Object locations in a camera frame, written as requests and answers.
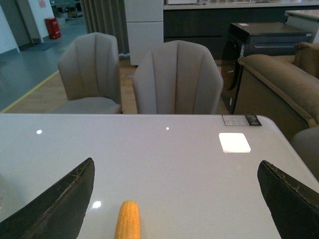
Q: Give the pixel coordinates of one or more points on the white tall cabinet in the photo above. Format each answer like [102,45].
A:
[144,21]

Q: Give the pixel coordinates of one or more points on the grey curtain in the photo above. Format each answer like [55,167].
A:
[108,17]

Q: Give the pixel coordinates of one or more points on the brown sofa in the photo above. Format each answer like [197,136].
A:
[282,88]

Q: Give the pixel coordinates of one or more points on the table label sticker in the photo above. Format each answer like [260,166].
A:
[241,120]

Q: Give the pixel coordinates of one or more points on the yellow corn cob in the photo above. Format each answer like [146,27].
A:
[128,223]

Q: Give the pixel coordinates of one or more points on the red fire extinguisher box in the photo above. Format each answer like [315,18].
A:
[52,28]

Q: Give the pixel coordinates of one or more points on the grey chair at right edge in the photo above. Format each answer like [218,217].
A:
[306,145]

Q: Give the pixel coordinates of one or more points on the dark kitchen counter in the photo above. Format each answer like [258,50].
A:
[207,23]

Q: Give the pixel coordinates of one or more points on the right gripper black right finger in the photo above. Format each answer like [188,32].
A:
[294,206]

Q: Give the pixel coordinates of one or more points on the right beige upholstered chair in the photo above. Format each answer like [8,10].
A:
[177,77]

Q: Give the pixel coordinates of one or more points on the left beige upholstered chair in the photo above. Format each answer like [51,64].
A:
[89,70]

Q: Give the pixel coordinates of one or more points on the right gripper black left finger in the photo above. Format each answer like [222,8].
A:
[57,213]

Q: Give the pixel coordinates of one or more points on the beige upholstered chair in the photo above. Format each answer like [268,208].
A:
[89,70]
[177,77]

